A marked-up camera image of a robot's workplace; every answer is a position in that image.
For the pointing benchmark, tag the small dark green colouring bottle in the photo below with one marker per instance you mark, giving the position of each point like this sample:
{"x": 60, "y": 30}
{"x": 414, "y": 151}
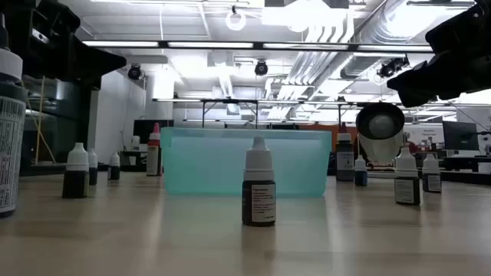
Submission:
{"x": 75, "y": 184}

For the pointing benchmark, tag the white jug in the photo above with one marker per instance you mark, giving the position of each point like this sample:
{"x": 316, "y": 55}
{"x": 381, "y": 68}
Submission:
{"x": 135, "y": 143}

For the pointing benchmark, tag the small brown colouring bottle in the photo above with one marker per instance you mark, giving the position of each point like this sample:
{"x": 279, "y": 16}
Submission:
{"x": 259, "y": 199}

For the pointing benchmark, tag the silver ventilation duct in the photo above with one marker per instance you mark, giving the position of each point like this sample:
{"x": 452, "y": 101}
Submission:
{"x": 368, "y": 34}

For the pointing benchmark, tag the large bottle black tip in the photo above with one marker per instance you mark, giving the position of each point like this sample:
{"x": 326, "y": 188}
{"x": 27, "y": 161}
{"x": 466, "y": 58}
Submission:
{"x": 11, "y": 134}

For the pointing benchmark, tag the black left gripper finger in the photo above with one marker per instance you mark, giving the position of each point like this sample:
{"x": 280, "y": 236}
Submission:
{"x": 92, "y": 65}

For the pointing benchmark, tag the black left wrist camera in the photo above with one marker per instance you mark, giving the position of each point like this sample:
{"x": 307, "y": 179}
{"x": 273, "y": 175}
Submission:
{"x": 46, "y": 15}

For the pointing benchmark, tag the white wall sign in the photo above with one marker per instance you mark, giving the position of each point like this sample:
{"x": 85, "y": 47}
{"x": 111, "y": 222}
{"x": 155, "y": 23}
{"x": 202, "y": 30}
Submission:
{"x": 424, "y": 132}

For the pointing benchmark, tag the large bottle red tip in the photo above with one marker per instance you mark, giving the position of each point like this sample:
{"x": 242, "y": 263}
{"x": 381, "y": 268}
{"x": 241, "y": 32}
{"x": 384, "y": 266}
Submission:
{"x": 153, "y": 157}

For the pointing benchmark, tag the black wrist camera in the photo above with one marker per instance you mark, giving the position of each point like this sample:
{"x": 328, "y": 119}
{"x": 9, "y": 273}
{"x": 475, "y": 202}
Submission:
{"x": 46, "y": 15}
{"x": 460, "y": 30}

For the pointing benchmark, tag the small purple colouring bottle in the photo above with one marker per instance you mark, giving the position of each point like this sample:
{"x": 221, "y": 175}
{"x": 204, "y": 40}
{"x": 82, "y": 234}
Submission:
{"x": 431, "y": 183}

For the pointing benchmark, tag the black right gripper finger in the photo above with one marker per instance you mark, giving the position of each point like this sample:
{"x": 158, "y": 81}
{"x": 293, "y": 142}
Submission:
{"x": 422, "y": 84}

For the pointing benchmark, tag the large bottle purple tip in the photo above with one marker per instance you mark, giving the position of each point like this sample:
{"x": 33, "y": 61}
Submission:
{"x": 344, "y": 161}

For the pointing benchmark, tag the teal translucent plastic bin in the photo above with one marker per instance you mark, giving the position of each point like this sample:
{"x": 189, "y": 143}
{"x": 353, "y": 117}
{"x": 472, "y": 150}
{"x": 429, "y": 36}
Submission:
{"x": 215, "y": 165}

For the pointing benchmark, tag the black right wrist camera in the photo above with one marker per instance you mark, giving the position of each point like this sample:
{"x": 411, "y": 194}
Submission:
{"x": 460, "y": 30}

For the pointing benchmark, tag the black ceiling camera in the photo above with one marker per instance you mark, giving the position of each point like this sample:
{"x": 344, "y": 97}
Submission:
{"x": 134, "y": 72}
{"x": 391, "y": 67}
{"x": 261, "y": 68}

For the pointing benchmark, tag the white spotlight lamp black rim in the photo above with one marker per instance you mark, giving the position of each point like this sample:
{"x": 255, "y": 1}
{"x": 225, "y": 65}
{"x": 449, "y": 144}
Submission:
{"x": 379, "y": 149}

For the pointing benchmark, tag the black computer monitor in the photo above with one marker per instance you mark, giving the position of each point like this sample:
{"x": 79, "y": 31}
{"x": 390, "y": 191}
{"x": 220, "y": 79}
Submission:
{"x": 144, "y": 130}
{"x": 460, "y": 136}

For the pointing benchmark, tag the orange partition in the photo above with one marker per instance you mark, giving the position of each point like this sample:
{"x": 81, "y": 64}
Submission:
{"x": 333, "y": 132}

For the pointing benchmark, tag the small teal colouring bottle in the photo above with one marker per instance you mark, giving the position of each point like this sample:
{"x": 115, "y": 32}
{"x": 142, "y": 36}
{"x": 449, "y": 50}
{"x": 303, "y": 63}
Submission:
{"x": 360, "y": 178}

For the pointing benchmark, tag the dark desk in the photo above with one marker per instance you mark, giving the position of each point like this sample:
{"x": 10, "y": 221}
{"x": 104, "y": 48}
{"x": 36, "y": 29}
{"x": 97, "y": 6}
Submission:
{"x": 460, "y": 163}
{"x": 130, "y": 157}

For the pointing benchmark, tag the small black colouring bottle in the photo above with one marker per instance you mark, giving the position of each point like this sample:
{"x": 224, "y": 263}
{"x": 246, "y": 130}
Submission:
{"x": 406, "y": 191}

